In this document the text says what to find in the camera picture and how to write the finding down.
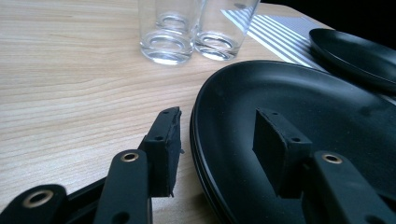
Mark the black plate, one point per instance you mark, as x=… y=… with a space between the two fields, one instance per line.
x=355 y=56
x=311 y=109

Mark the clear drinking glass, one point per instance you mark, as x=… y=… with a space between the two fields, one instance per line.
x=166 y=53
x=218 y=46
x=174 y=18

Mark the striped woven placemat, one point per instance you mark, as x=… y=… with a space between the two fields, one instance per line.
x=274 y=34

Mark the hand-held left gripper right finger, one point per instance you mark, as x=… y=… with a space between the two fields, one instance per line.
x=280 y=155

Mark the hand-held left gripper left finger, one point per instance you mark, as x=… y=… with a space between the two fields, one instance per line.
x=163 y=155

